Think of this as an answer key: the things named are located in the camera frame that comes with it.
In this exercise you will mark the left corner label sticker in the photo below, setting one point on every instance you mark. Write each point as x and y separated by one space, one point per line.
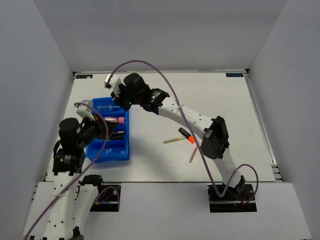
84 76

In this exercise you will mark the right corner label sticker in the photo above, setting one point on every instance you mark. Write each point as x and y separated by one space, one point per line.
234 75

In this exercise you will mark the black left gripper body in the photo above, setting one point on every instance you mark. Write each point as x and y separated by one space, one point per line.
91 130

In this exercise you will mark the corner label sticker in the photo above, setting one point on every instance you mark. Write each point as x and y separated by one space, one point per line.
234 75
84 76

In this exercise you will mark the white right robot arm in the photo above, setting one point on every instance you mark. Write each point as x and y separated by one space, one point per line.
212 132

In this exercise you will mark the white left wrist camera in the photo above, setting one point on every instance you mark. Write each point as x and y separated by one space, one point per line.
85 111

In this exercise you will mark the yellow highlighter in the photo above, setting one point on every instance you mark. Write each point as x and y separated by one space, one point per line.
113 138

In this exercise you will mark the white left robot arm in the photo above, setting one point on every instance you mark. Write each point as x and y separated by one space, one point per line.
74 194

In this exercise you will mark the clear blue-tipped pen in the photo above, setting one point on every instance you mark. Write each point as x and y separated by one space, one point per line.
108 108

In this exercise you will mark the pink eraser-topped pen case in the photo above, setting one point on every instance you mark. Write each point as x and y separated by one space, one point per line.
118 120

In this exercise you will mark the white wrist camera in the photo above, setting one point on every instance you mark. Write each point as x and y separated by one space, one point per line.
112 82
85 111

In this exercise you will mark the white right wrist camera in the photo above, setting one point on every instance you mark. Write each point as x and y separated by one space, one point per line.
112 82

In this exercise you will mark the blue plastic tray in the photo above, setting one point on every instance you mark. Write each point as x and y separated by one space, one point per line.
115 150

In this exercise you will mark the pink thin pen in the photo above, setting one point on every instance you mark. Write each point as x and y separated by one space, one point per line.
193 155

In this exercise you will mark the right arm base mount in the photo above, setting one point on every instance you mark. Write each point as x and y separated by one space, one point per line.
234 204

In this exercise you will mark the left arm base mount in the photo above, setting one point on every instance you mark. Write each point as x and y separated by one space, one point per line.
109 201

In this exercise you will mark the pink highlighter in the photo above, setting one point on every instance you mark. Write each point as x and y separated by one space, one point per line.
118 133

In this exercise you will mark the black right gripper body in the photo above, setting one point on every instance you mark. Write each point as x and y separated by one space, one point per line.
128 98

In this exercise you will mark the orange highlighter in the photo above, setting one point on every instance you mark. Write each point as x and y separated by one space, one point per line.
187 135

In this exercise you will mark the beige thin pen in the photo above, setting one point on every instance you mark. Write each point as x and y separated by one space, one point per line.
173 140

